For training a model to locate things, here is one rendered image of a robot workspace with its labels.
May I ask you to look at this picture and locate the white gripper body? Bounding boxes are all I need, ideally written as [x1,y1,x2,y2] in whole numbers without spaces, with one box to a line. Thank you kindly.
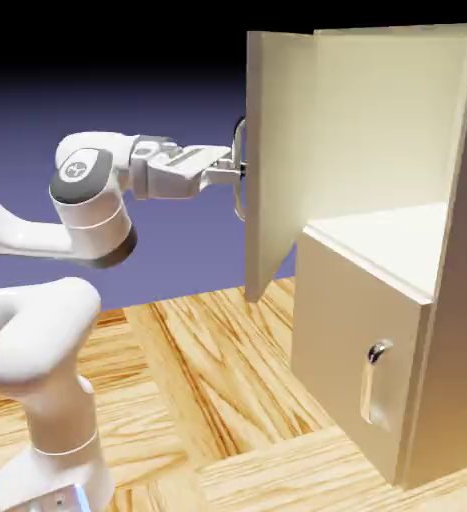
[145,145,232,200]

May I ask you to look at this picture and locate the curved silver door handle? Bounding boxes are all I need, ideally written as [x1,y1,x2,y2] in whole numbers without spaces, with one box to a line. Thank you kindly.
[231,116,249,224]
[359,338,394,428]

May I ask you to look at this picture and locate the cream cabinet door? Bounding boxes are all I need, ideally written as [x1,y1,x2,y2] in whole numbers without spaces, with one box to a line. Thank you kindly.
[243,30,318,304]
[291,230,433,491]

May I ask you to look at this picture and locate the cream painted cabinet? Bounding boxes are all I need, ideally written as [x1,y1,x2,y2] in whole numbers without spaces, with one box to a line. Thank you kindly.
[291,22,467,492]

